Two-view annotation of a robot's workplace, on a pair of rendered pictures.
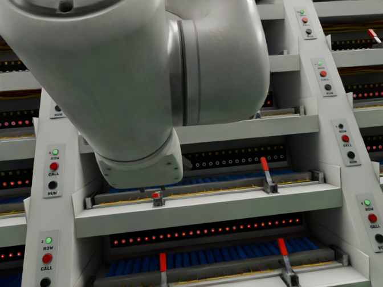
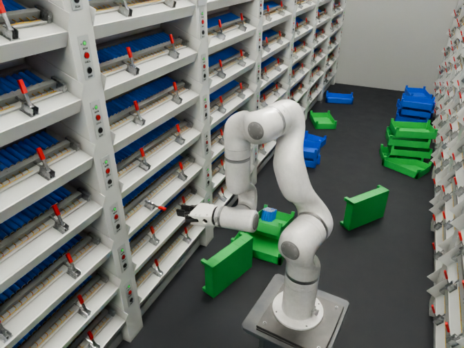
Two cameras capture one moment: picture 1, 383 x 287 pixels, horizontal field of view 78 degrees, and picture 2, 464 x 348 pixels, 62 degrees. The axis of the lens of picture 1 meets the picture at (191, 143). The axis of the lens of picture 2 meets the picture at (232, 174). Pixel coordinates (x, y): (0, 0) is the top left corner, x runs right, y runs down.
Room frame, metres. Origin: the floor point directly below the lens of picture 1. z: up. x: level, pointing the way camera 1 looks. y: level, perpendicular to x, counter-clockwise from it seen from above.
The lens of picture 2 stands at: (-0.41, 1.10, 1.47)
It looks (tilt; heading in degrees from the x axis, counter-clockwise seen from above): 30 degrees down; 299
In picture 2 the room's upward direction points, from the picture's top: straight up
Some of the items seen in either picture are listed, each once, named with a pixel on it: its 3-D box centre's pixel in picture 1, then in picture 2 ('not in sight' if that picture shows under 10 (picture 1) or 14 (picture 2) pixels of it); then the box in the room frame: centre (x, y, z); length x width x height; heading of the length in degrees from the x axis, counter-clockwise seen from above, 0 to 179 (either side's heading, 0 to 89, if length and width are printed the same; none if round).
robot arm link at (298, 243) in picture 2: not in sight; (301, 250); (-0.13, 0.12, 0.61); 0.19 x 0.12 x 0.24; 82
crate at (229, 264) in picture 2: not in sight; (228, 263); (0.33, -0.18, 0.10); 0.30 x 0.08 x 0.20; 78
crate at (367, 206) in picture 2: not in sight; (364, 207); (-0.16, -1.03, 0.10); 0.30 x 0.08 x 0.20; 59
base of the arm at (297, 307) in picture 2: not in sight; (300, 291); (-0.13, 0.09, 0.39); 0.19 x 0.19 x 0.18
